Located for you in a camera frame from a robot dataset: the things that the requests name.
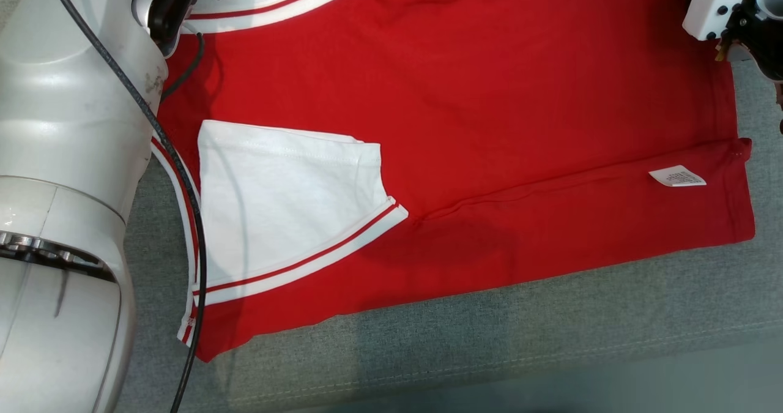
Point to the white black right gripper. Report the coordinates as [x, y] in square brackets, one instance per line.
[716, 3]

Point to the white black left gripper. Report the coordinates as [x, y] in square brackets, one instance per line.
[174, 3]

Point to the red and white jersey shirt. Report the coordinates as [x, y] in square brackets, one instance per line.
[489, 95]

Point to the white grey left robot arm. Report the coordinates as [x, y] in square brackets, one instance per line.
[61, 156]

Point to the grey fabric sofa cushion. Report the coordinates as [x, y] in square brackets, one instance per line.
[489, 339]

